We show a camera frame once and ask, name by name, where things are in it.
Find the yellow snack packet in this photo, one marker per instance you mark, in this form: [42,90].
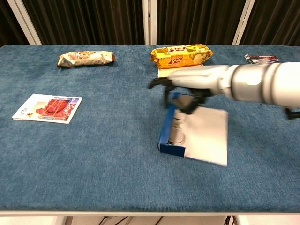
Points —
[180,56]

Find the blue velvet tablecloth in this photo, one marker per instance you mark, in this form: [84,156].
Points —
[93,164]

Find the dark pleated curtain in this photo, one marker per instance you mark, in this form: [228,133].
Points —
[82,21]

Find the beige brown snack packet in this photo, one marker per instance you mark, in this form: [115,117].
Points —
[85,58]

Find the upright white frame post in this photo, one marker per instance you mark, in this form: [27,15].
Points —
[149,22]

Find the blue printed cardboard box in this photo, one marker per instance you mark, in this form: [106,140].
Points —
[208,138]

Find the beige spiral notebook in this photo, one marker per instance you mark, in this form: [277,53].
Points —
[165,72]

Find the slanted white frame post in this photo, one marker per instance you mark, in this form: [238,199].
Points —
[24,22]
[243,22]

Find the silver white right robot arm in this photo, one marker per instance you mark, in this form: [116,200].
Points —
[262,82]

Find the white red picture booklet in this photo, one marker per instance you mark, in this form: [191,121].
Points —
[49,108]

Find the clear eyeglasses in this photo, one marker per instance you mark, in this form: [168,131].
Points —
[176,134]

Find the black red book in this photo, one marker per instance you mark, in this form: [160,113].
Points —
[260,58]

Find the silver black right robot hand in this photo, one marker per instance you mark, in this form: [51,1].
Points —
[197,78]

